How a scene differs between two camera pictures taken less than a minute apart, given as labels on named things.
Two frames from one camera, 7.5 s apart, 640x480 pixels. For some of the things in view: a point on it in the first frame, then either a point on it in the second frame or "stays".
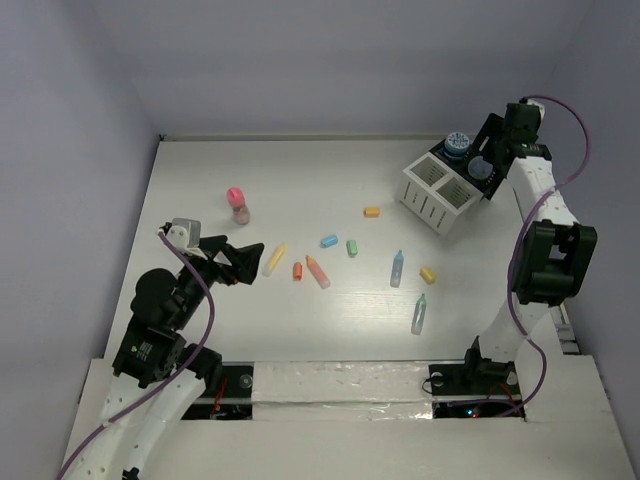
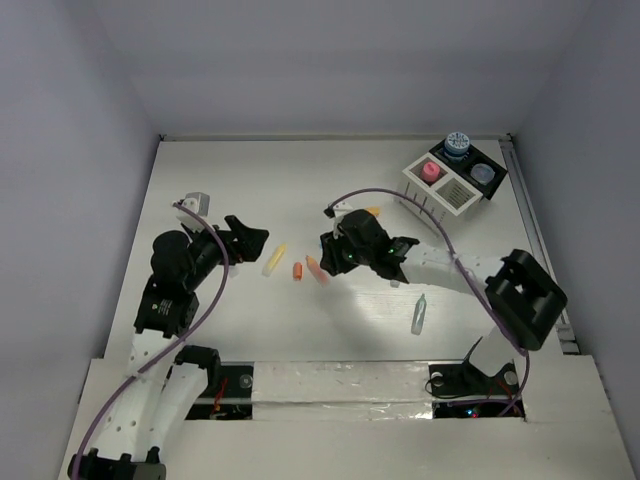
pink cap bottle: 237,199 -> 430,171
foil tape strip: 333,390 stays
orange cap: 298,271 stays
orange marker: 318,272 stays
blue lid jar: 457,145 stays
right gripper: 492,128 -> 332,257
